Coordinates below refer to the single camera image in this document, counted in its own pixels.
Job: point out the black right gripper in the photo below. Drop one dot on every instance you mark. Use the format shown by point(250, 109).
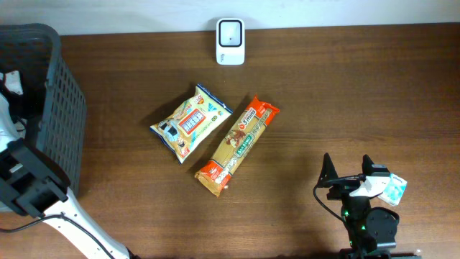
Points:
point(341, 188)

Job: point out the spaghetti pasta packet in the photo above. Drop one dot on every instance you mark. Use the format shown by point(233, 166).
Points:
point(238, 141)

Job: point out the yellow snack bag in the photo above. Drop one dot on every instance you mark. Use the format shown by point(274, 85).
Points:
point(192, 122)

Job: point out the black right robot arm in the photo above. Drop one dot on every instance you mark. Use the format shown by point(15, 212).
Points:
point(371, 230)

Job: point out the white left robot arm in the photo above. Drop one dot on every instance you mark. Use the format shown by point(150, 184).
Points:
point(33, 184)

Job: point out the white blue label tag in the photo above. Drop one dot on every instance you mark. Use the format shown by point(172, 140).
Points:
point(394, 191)

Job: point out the dark grey plastic basket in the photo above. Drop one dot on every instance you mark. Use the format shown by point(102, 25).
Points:
point(54, 104)

